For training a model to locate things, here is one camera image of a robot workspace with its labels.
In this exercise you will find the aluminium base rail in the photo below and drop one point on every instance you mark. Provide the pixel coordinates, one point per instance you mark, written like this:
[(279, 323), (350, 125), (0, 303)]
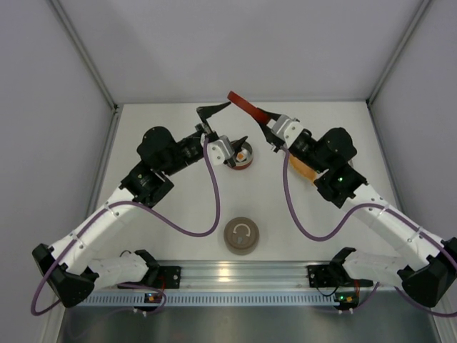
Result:
[(246, 273)]

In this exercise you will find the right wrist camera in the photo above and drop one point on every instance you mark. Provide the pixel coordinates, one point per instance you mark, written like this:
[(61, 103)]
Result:
[(287, 129)]

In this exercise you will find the red round lid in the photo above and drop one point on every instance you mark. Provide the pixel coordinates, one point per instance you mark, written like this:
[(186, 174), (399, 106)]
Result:
[(242, 104)]

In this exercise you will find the woven bamboo boat tray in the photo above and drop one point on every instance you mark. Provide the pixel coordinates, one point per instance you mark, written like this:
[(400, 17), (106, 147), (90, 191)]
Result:
[(303, 170)]

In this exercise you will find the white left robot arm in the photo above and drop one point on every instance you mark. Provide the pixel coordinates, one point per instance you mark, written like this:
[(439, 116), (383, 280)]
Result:
[(70, 267)]

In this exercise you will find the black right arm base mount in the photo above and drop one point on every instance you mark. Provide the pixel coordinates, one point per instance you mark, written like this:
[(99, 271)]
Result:
[(325, 275)]

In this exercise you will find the right aluminium frame post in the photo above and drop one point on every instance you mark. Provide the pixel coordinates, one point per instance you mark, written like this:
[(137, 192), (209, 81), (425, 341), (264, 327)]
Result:
[(412, 25)]

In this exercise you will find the left aluminium frame post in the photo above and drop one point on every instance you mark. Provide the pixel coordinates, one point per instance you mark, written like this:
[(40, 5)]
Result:
[(70, 30)]

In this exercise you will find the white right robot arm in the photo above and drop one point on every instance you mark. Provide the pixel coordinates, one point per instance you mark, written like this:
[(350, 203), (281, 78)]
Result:
[(424, 267)]

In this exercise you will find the sushi roll orange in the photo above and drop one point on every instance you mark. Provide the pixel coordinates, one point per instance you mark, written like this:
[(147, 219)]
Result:
[(242, 158)]

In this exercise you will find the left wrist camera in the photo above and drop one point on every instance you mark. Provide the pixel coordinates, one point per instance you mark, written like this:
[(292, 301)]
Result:
[(220, 151)]

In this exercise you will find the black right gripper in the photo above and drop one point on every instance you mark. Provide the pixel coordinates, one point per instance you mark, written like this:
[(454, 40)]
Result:
[(273, 135)]

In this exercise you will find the slotted grey cable duct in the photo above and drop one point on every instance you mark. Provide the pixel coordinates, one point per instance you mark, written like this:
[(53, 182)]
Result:
[(215, 299)]

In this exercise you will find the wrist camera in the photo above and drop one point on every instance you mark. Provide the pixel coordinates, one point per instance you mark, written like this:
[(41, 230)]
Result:
[(287, 129), (220, 151)]

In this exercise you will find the red band metal container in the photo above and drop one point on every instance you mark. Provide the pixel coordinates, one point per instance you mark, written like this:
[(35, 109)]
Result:
[(247, 149)]

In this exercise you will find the beige band metal container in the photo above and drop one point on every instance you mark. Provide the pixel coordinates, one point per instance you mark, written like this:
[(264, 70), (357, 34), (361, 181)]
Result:
[(241, 250)]

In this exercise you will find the brown round lid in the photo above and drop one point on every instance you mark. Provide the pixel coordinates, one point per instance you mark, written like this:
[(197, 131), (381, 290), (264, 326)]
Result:
[(241, 231)]

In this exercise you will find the aluminium frame post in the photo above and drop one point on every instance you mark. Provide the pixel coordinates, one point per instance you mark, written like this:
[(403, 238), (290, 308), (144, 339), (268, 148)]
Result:
[(70, 30), (412, 25)]

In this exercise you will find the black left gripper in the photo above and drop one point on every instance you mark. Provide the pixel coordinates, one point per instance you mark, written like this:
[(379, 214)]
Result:
[(211, 135)]

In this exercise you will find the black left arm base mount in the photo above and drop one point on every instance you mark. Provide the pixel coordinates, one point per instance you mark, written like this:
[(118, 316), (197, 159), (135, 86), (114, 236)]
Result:
[(168, 277)]

